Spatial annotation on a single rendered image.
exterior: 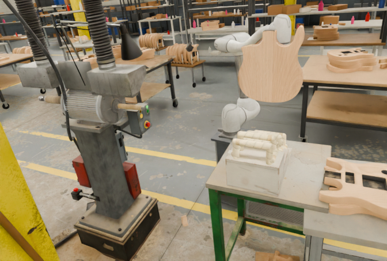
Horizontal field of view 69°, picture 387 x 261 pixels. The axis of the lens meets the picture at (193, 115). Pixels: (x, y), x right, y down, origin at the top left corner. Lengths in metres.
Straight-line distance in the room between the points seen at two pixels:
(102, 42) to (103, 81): 0.22
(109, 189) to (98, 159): 0.27
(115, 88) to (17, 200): 0.80
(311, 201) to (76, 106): 1.52
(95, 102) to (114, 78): 0.31
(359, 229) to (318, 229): 0.17
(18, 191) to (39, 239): 0.23
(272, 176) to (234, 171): 0.19
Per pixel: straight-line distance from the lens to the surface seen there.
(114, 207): 2.42
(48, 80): 2.09
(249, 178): 1.50
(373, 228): 1.52
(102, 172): 2.24
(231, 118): 2.37
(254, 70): 1.63
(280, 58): 1.58
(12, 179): 1.14
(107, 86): 1.71
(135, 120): 2.18
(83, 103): 1.99
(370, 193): 1.55
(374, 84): 3.22
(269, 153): 1.40
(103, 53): 1.70
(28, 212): 1.21
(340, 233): 1.46
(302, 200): 1.52
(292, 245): 2.56
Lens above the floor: 1.92
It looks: 25 degrees down
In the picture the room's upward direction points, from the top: 6 degrees counter-clockwise
